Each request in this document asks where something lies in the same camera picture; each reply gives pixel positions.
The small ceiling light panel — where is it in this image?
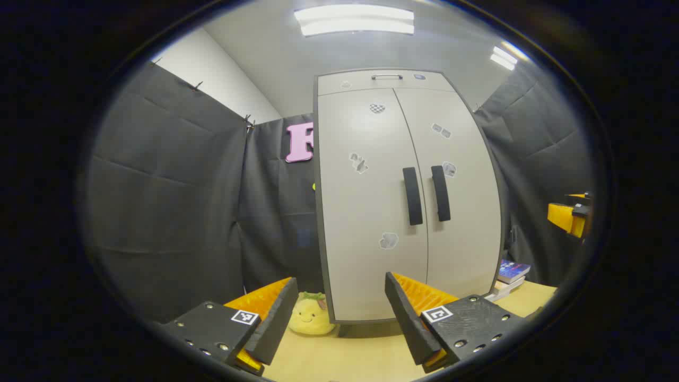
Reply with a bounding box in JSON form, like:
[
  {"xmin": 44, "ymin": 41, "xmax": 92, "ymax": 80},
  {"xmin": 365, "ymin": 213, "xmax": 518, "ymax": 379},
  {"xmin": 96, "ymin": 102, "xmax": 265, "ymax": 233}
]
[{"xmin": 489, "ymin": 45, "xmax": 518, "ymax": 71}]

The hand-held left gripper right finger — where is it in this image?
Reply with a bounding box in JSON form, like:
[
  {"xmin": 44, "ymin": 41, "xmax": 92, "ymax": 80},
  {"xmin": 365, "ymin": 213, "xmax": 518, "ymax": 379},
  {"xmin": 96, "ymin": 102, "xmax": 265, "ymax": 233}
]
[{"xmin": 385, "ymin": 272, "xmax": 526, "ymax": 375}]

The grey double-door shoe cabinet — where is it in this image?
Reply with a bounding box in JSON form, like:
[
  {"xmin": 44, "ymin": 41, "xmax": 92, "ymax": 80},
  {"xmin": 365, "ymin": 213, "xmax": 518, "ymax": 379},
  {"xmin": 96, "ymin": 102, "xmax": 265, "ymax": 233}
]
[{"xmin": 313, "ymin": 68, "xmax": 507, "ymax": 337}]

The large ceiling light panel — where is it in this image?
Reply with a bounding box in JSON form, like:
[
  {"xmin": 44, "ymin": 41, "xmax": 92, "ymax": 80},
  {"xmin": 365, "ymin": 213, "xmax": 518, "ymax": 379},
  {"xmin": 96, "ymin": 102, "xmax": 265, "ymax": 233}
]
[{"xmin": 294, "ymin": 4, "xmax": 415, "ymax": 38}]

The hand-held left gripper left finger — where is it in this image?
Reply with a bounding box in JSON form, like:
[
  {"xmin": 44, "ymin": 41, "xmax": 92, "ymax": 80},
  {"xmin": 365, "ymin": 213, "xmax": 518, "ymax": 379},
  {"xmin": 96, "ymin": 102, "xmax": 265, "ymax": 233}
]
[{"xmin": 159, "ymin": 276, "xmax": 299, "ymax": 377}]

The blue book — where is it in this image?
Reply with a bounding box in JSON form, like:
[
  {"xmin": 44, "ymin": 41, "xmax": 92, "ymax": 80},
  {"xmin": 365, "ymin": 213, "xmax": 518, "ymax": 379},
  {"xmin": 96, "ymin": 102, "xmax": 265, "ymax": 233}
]
[{"xmin": 498, "ymin": 260, "xmax": 531, "ymax": 284}]

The black backdrop cloth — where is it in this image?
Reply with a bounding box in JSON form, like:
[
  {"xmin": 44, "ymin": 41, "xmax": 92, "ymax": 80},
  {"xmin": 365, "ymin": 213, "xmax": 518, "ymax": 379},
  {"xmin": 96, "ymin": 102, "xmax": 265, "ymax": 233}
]
[
  {"xmin": 85, "ymin": 61, "xmax": 324, "ymax": 324},
  {"xmin": 472, "ymin": 69, "xmax": 595, "ymax": 287}
]

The yellow smiling plush toy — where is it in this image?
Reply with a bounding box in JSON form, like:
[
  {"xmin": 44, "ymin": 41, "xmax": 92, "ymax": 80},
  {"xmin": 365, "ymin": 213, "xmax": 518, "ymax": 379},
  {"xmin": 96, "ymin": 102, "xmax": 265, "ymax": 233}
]
[{"xmin": 288, "ymin": 291, "xmax": 336, "ymax": 336}]

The grey shoe cabinet door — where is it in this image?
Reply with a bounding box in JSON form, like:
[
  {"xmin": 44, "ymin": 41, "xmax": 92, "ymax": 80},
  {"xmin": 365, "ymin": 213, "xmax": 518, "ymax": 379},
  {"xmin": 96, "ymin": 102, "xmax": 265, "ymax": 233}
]
[
  {"xmin": 394, "ymin": 86, "xmax": 503, "ymax": 299},
  {"xmin": 317, "ymin": 88, "xmax": 429, "ymax": 323}
]

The black cabinet door handle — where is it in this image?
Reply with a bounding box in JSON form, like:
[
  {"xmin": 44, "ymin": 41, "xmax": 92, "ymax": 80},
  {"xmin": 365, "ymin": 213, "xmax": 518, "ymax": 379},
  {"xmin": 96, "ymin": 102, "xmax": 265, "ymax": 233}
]
[
  {"xmin": 431, "ymin": 165, "xmax": 451, "ymax": 222},
  {"xmin": 402, "ymin": 167, "xmax": 424, "ymax": 227}
]

